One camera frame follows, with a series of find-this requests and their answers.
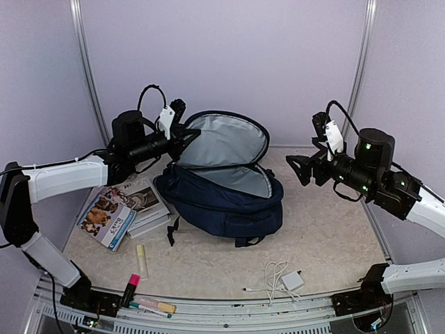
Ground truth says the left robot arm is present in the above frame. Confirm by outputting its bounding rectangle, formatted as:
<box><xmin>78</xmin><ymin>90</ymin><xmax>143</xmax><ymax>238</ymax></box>
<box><xmin>1</xmin><ymin>106</ymin><xmax>201</xmax><ymax>310</ymax></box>

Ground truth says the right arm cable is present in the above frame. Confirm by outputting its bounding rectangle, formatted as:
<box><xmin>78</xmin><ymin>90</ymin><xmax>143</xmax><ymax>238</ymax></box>
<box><xmin>325</xmin><ymin>100</ymin><xmax>361</xmax><ymax>136</ymax></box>

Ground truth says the white charger adapter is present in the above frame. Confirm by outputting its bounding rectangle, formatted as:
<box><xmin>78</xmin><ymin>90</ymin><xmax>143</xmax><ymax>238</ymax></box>
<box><xmin>280</xmin><ymin>271</ymin><xmax>305</xmax><ymax>291</ymax></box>

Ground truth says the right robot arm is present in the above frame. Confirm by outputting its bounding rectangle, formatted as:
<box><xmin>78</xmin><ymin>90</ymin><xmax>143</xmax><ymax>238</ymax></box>
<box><xmin>286</xmin><ymin>125</ymin><xmax>444</xmax><ymax>309</ymax></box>

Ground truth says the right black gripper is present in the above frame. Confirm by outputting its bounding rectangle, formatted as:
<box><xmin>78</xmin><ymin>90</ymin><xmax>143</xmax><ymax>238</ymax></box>
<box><xmin>287</xmin><ymin>136</ymin><xmax>379</xmax><ymax>197</ymax></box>

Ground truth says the navy blue backpack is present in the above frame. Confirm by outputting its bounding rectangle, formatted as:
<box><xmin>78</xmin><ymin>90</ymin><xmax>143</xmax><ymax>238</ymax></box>
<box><xmin>153</xmin><ymin>111</ymin><xmax>284</xmax><ymax>248</ymax></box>

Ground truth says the coffee cover white book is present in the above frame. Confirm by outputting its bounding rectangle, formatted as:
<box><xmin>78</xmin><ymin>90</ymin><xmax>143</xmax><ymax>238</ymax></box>
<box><xmin>120</xmin><ymin>177</ymin><xmax>171</xmax><ymax>239</ymax></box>

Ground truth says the left corner aluminium post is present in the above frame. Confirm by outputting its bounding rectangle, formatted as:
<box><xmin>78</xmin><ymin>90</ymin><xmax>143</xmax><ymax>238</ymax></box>
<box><xmin>70</xmin><ymin>0</ymin><xmax>111</xmax><ymax>146</ymax></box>

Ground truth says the metal frame rail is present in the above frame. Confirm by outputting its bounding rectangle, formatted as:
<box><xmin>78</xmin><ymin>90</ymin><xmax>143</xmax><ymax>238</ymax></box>
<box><xmin>26</xmin><ymin>281</ymin><xmax>430</xmax><ymax>334</ymax></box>

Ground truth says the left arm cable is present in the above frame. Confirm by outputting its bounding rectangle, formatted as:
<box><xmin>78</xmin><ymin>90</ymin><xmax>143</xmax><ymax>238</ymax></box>
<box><xmin>138</xmin><ymin>83</ymin><xmax>168</xmax><ymax>112</ymax></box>

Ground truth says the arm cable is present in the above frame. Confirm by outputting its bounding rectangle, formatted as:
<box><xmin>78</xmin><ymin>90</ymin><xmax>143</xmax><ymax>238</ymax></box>
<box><xmin>138</xmin><ymin>83</ymin><xmax>168</xmax><ymax>112</ymax></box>
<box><xmin>325</xmin><ymin>100</ymin><xmax>361</xmax><ymax>136</ymax></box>

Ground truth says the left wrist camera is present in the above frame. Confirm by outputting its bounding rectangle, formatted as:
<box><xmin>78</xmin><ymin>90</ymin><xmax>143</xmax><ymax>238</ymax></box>
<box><xmin>154</xmin><ymin>99</ymin><xmax>186</xmax><ymax>141</ymax></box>

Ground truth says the white charger cable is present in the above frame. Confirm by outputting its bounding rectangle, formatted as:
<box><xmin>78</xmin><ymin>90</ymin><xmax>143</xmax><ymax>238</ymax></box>
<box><xmin>243</xmin><ymin>260</ymin><xmax>302</xmax><ymax>308</ymax></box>

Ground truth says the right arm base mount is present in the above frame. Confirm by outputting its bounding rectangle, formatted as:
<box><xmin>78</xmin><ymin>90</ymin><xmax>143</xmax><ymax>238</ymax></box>
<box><xmin>331</xmin><ymin>263</ymin><xmax>394</xmax><ymax>317</ymax></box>

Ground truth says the teal pen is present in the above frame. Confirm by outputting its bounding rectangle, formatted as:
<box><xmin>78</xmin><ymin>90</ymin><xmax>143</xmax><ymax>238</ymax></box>
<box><xmin>129</xmin><ymin>301</ymin><xmax>172</xmax><ymax>319</ymax></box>

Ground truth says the yellow highlighter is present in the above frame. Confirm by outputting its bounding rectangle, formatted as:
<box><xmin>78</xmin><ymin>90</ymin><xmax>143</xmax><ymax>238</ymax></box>
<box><xmin>136</xmin><ymin>244</ymin><xmax>148</xmax><ymax>278</ymax></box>

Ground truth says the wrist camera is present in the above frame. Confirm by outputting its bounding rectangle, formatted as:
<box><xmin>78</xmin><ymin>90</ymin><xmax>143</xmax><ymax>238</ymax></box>
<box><xmin>154</xmin><ymin>99</ymin><xmax>186</xmax><ymax>141</ymax></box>
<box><xmin>311</xmin><ymin>111</ymin><xmax>346</xmax><ymax>155</ymax></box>

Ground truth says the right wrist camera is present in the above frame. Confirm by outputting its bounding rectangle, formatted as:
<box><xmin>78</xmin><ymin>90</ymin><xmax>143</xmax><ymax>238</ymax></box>
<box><xmin>311</xmin><ymin>111</ymin><xmax>346</xmax><ymax>155</ymax></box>

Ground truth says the right corner aluminium post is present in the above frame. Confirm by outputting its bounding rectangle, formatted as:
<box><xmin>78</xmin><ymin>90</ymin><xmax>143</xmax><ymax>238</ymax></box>
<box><xmin>347</xmin><ymin>0</ymin><xmax>378</xmax><ymax>120</ymax></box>

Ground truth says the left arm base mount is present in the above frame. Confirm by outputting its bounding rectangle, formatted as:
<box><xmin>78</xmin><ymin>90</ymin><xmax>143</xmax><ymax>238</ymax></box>
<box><xmin>60</xmin><ymin>263</ymin><xmax>121</xmax><ymax>317</ymax></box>

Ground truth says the dog cover book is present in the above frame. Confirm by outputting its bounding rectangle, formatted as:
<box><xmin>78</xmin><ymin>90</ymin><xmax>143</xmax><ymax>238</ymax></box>
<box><xmin>76</xmin><ymin>186</ymin><xmax>136</xmax><ymax>252</ymax></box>

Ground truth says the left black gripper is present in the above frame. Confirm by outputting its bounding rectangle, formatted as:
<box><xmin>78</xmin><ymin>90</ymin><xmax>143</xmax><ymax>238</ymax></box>
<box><xmin>128</xmin><ymin>122</ymin><xmax>201</xmax><ymax>164</ymax></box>

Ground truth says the pink black highlighter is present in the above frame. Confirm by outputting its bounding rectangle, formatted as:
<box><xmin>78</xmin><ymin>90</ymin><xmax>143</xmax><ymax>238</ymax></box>
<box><xmin>120</xmin><ymin>274</ymin><xmax>140</xmax><ymax>308</ymax></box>

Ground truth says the corner aluminium post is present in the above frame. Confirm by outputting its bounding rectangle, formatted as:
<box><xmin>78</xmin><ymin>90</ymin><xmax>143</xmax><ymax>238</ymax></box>
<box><xmin>347</xmin><ymin>0</ymin><xmax>378</xmax><ymax>120</ymax></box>
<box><xmin>70</xmin><ymin>0</ymin><xmax>111</xmax><ymax>146</ymax></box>

